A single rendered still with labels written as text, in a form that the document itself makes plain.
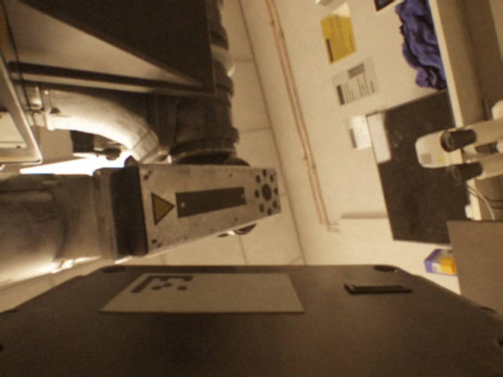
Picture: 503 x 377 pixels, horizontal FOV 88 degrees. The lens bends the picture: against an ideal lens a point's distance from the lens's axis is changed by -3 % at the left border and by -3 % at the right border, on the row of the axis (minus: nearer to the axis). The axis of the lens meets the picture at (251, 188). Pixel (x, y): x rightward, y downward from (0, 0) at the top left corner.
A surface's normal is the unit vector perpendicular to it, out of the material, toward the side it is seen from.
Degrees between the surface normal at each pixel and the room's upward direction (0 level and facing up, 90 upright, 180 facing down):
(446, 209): 86
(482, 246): 86
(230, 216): 157
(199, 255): 180
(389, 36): 90
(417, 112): 86
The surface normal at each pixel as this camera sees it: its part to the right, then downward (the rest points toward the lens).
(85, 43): 0.11, 0.99
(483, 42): -0.79, 0.24
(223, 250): 0.57, -0.09
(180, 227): 0.84, -0.11
